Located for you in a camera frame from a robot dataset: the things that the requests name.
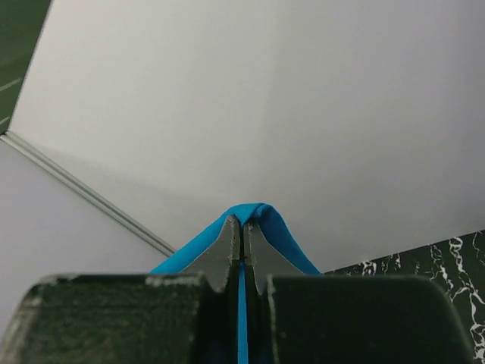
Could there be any aluminium frame rail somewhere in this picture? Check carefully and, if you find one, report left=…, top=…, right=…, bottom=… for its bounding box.
left=1, top=131, right=175, bottom=257

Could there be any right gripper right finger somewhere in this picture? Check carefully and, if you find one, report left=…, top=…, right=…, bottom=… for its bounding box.
left=242, top=222, right=473, bottom=363

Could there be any blue t shirt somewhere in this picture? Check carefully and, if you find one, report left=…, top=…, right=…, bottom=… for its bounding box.
left=152, top=203, right=320, bottom=363

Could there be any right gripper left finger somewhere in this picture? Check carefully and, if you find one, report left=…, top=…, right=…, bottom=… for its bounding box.
left=1, top=216, right=241, bottom=363

